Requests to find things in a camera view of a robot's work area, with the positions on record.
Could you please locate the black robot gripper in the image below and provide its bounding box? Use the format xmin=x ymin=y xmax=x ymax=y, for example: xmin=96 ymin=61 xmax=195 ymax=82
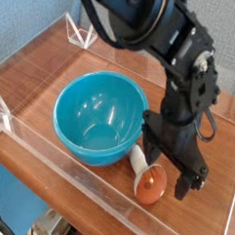
xmin=142 ymin=109 xmax=209 ymax=200

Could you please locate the brown and white toy mushroom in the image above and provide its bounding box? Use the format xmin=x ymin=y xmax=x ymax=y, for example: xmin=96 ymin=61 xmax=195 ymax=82
xmin=130 ymin=145 xmax=167 ymax=205

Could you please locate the blue plastic bowl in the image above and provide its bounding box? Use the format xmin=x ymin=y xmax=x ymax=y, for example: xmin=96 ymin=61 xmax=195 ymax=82
xmin=52 ymin=71 xmax=148 ymax=167

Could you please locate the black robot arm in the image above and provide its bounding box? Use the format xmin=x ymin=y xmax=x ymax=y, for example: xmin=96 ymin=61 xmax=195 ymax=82
xmin=81 ymin=0 xmax=220 ymax=200

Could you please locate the white power strip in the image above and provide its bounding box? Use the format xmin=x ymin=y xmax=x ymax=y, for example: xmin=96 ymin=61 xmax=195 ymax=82
xmin=26 ymin=208 xmax=71 ymax=235

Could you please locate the clear acrylic table barrier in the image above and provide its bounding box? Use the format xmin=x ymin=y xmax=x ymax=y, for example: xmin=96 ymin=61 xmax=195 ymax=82
xmin=0 ymin=14 xmax=235 ymax=235

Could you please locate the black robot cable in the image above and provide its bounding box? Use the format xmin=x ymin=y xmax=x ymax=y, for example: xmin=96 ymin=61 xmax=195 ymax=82
xmin=192 ymin=107 xmax=219 ymax=144

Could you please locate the clear acrylic corner bracket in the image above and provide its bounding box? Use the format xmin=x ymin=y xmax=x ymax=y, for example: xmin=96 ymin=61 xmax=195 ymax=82
xmin=65 ymin=13 xmax=98 ymax=50

